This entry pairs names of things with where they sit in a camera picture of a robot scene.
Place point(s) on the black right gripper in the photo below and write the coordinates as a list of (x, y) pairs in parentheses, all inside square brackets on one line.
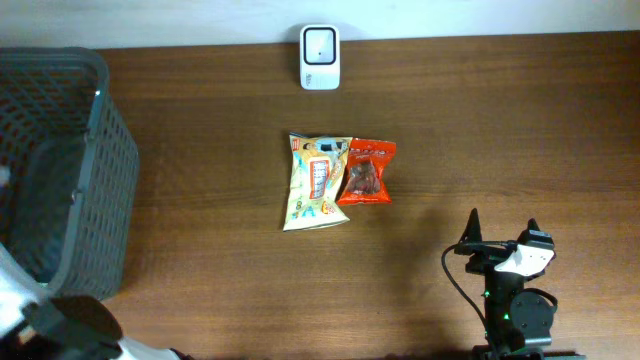
[(487, 256)]

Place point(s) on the red sweets bag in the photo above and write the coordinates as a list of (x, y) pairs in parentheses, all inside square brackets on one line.
[(366, 163)]

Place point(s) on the yellow snack bag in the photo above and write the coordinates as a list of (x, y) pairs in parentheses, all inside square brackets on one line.
[(318, 167)]

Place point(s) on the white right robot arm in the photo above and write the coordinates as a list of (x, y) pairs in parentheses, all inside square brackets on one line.
[(516, 319)]

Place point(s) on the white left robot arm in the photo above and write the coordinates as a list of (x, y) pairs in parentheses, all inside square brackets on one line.
[(35, 324)]

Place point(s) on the grey plastic mesh basket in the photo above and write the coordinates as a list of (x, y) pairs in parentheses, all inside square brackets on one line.
[(69, 169)]

